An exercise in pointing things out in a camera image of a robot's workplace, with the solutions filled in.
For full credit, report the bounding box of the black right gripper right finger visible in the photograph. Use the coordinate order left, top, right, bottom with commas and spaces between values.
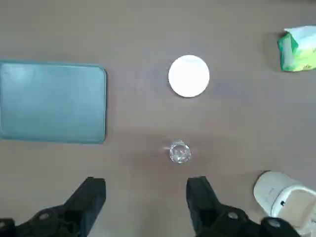
185, 175, 301, 237

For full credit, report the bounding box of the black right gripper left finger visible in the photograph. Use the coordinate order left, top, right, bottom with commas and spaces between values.
0, 176, 107, 237

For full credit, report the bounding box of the clear glass measuring cup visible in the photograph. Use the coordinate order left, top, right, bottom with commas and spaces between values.
169, 139, 192, 164

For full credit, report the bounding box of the cream desktop trash can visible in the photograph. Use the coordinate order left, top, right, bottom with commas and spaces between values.
253, 170, 316, 235

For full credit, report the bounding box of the grey rectangular tray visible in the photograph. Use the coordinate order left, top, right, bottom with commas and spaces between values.
0, 59, 108, 145

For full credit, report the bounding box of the green tissue pack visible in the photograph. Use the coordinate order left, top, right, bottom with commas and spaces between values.
276, 25, 316, 73

